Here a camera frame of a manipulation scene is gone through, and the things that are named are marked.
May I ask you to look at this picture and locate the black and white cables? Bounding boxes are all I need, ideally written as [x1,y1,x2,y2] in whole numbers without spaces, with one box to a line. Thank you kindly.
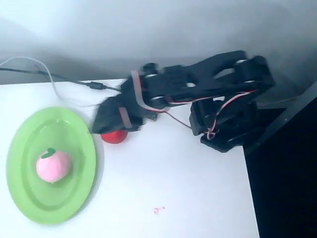
[0,57,100,108]

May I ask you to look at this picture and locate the green oval plate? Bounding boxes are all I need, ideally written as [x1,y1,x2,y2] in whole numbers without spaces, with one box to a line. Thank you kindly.
[5,106,99,225]

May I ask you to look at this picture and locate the red plush fruit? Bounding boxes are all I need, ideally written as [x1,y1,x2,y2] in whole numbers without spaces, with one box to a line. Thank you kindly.
[101,129,128,144]

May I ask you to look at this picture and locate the pink plush peach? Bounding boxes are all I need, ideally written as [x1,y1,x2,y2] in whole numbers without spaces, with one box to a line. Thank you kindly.
[36,148,73,183]

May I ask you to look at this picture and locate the grey metal bar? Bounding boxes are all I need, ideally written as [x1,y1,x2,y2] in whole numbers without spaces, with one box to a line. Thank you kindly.
[244,81,317,156]

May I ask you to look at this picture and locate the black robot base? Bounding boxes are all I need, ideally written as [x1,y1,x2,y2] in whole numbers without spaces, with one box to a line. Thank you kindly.
[189,98,261,153]

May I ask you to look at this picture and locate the black power cable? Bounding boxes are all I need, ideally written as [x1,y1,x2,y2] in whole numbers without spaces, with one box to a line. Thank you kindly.
[0,66,122,94]

